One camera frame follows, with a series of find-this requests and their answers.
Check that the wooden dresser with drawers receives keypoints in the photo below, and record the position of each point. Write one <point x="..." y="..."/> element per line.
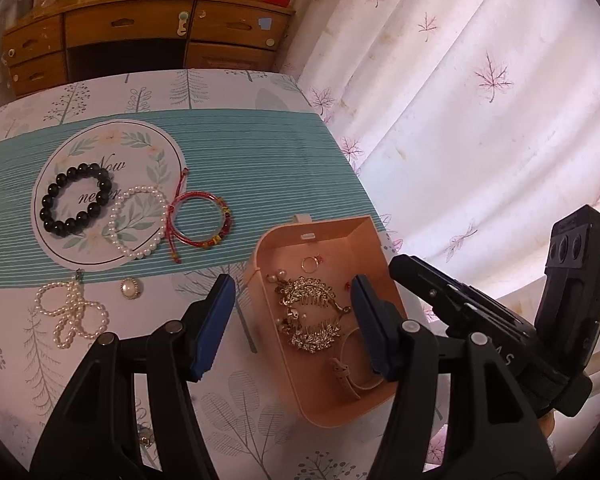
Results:
<point x="130" y="22"/>

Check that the teal striped table runner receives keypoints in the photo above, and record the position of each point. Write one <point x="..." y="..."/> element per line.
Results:
<point x="260" y="160"/>

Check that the pink jewelry box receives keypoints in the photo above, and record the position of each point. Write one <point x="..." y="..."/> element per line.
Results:
<point x="285" y="245"/>

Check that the round pearl brooch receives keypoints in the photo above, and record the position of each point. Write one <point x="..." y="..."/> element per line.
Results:
<point x="129" y="289"/>

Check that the green and white hook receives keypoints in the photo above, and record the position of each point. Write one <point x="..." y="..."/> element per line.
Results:
<point x="182" y="22"/>

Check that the pearl drop earring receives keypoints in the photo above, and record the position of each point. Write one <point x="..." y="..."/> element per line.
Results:
<point x="275" y="276"/>

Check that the round floral placemat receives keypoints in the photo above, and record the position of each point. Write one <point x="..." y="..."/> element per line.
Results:
<point x="145" y="145"/>

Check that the gold leaf hair comb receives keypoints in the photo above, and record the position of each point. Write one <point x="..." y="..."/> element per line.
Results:
<point x="310" y="335"/>
<point x="307" y="295"/>

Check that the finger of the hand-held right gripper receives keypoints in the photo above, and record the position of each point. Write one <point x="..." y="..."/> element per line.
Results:
<point x="445" y="295"/>

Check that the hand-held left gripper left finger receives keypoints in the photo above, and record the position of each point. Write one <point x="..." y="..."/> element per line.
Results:
<point x="214" y="327"/>

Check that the small gold earring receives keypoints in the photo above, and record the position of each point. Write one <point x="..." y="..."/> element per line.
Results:
<point x="145" y="437"/>

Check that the maple leaf print curtain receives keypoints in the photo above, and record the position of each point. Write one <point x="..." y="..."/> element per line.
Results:
<point x="480" y="135"/>

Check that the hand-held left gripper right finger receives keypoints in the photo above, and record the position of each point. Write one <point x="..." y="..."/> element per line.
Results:
<point x="375" y="330"/>

